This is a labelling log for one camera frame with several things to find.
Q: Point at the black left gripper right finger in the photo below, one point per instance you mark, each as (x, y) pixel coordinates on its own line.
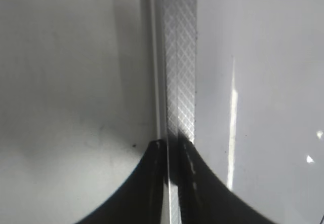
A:
(203, 196)

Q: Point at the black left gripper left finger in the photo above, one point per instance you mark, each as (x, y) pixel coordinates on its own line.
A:
(140, 198)

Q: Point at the white board with aluminium frame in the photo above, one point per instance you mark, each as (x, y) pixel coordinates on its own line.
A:
(242, 80)

